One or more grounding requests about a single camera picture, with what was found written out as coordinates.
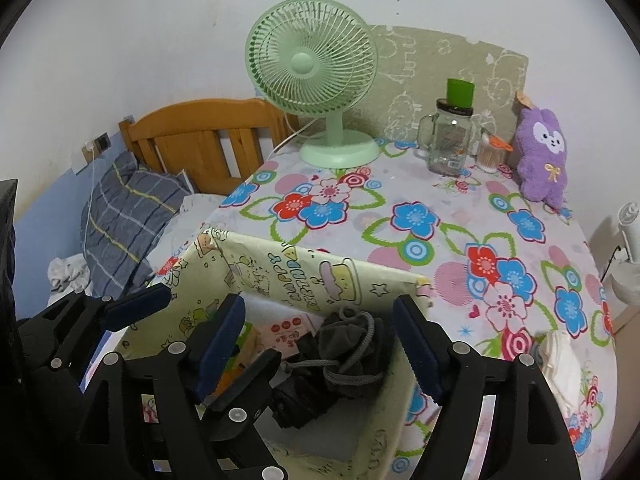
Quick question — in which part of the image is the white towel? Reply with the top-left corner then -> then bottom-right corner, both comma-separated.
539,330 -> 582,415

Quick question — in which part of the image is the clear plastic wipes pack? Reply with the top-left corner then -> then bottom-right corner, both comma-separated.
241,292 -> 324,359

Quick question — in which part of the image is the dark grey cloth bundle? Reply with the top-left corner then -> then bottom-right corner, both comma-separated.
269,307 -> 394,429

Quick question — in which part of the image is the green tissue pack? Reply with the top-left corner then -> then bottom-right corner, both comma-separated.
214,322 -> 258,396

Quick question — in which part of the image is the white crumpled cloth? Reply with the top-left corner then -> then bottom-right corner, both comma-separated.
47,254 -> 91,292

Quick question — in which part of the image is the blue plaid pillow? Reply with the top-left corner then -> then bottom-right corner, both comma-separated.
81,152 -> 193,299

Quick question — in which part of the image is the cream cartoon fabric storage box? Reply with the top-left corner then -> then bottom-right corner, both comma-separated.
117,228 -> 431,479

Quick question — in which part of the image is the floral tablecloth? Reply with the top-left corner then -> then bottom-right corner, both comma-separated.
157,141 -> 617,479

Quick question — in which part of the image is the white standing fan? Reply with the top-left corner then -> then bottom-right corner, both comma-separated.
590,200 -> 639,307

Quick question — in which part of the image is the cotton swab jar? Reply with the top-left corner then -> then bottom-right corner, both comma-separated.
476,129 -> 513,174

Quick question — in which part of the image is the purple plush toy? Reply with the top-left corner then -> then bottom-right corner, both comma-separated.
514,107 -> 568,211

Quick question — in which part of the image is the glass mason jar mug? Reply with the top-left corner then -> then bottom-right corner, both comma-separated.
418,78 -> 475,177

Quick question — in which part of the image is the green desk fan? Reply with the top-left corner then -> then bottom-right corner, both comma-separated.
245,0 -> 380,169

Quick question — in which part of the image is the beige cartoon cardboard panel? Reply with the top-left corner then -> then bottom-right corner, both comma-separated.
343,25 -> 528,143

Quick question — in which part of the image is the wall socket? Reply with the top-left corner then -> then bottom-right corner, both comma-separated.
81,132 -> 112,164

